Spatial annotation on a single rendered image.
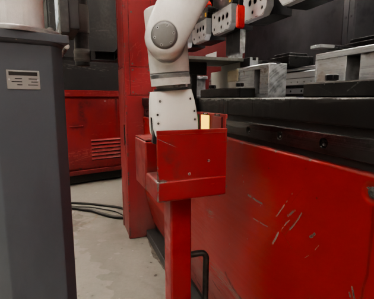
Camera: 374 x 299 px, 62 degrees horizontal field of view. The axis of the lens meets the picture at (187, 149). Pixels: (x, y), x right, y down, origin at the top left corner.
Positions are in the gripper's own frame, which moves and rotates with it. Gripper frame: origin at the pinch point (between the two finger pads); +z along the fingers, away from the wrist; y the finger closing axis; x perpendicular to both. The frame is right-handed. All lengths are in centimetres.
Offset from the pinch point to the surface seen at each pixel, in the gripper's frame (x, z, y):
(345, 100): 28.2, -11.5, -18.3
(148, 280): -72, 75, -5
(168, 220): -3.8, 15.8, 2.2
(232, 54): -35, -25, -36
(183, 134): 4.8, -5.8, -0.2
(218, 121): 2.0, -7.4, -9.7
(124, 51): -120, -38, -16
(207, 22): -49, -39, -34
